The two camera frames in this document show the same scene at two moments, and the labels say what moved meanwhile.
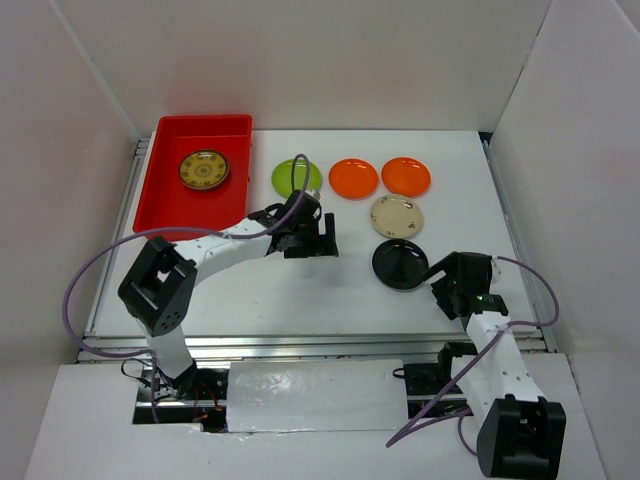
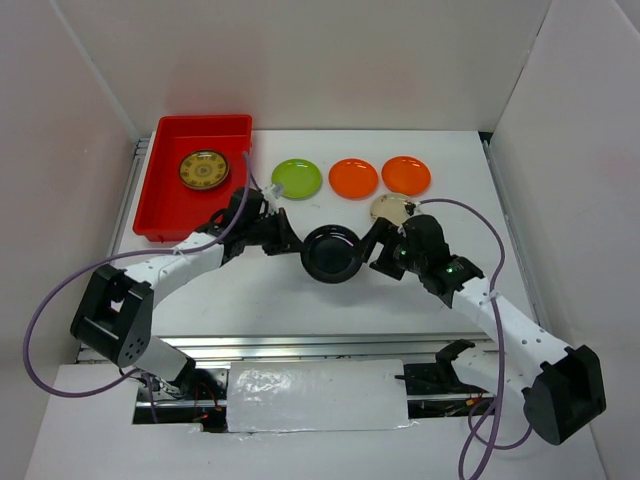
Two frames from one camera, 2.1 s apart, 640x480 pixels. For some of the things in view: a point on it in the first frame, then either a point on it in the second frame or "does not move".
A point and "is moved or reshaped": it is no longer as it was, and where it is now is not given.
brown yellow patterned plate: x=204 y=169 does not move
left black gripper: x=313 y=248 to x=286 y=241
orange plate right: x=406 y=176 does not move
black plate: x=398 y=264 is moved or reshaped
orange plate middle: x=353 y=178 does not move
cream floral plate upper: x=396 y=216 does not move
